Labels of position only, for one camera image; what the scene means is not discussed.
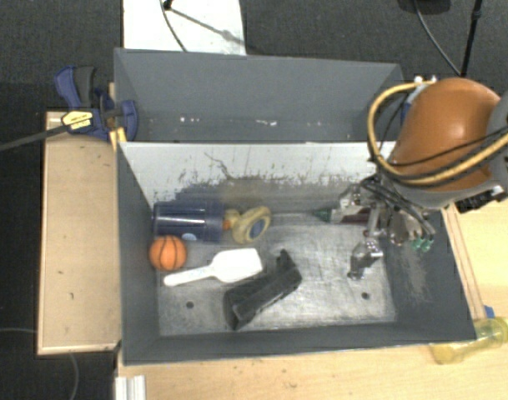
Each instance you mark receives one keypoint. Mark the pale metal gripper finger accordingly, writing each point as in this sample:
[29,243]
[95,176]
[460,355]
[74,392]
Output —
[356,266]
[373,249]

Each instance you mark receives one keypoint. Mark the grey metal bin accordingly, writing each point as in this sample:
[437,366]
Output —
[328,281]

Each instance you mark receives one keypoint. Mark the red-brown flat block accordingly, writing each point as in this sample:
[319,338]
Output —
[355,218]

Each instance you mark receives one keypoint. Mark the small dark green object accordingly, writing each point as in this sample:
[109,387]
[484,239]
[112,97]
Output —
[321,214]

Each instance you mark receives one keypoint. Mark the black stapler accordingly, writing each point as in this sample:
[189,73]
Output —
[262,292]

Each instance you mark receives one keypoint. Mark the yellow toy with blue centre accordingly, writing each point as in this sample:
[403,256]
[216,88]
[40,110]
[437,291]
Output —
[250,224]

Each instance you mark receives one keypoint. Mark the white plastic scoop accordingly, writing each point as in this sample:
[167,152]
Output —
[232,265]

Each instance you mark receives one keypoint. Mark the dark blue cylinder can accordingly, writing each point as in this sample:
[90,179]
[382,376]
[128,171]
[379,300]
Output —
[187,221]

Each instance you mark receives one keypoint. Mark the orange toy basketball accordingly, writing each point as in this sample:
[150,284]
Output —
[167,253]

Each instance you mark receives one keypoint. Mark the pale wood board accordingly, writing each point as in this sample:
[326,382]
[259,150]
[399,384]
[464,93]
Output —
[80,244]

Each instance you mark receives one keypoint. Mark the black cylinder on white bracket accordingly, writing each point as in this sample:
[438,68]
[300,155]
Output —
[479,201]

